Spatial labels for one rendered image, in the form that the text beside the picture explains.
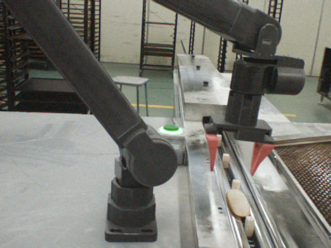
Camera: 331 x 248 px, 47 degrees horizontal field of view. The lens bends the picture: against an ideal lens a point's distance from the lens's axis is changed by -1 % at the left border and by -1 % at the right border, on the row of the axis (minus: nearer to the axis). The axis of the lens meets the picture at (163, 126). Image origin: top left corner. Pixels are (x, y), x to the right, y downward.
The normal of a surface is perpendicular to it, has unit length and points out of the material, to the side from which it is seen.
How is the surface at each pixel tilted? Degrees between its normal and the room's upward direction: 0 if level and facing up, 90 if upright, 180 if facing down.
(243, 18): 87
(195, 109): 90
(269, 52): 90
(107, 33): 90
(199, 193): 0
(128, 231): 0
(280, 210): 0
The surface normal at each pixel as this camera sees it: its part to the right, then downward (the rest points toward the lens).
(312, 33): -0.01, 0.30
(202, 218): 0.07, -0.95
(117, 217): -0.48, 0.23
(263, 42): 0.31, 0.30
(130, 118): 0.22, 0.11
